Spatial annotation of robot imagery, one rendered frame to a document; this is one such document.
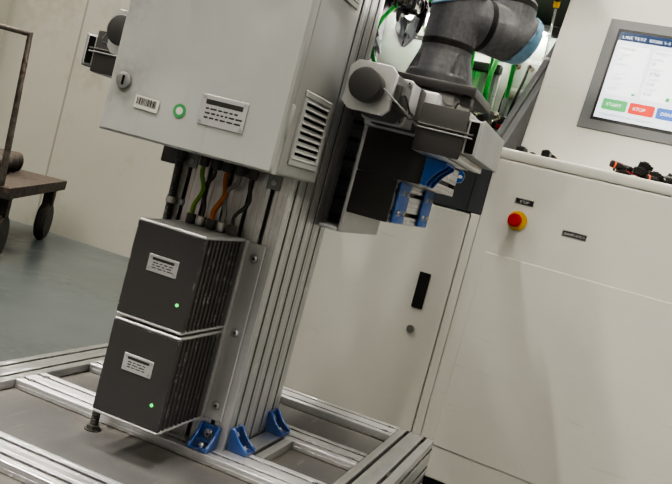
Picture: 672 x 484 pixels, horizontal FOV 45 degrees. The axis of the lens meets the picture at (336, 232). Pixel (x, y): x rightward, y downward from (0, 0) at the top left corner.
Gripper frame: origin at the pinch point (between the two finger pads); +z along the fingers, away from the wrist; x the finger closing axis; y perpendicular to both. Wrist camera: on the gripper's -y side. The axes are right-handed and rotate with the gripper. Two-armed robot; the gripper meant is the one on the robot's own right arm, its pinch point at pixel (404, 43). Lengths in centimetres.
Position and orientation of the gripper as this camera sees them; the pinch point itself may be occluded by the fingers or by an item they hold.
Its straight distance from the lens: 242.0
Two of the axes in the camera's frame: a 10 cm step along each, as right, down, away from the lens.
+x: 8.7, 2.5, -4.1
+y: -4.1, -0.5, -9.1
